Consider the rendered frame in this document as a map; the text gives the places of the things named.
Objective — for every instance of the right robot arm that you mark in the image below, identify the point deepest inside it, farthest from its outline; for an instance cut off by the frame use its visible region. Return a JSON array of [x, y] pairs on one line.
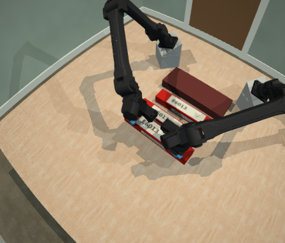
[[124, 82]]

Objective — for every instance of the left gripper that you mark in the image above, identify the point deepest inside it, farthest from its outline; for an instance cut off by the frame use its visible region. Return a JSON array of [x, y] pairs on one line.
[[178, 151]]

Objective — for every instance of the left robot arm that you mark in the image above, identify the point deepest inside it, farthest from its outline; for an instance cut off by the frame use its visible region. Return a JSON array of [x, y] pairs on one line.
[[192, 133]]

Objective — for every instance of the red box with cream label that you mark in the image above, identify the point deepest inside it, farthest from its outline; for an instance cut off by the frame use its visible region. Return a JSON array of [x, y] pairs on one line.
[[152, 131]]

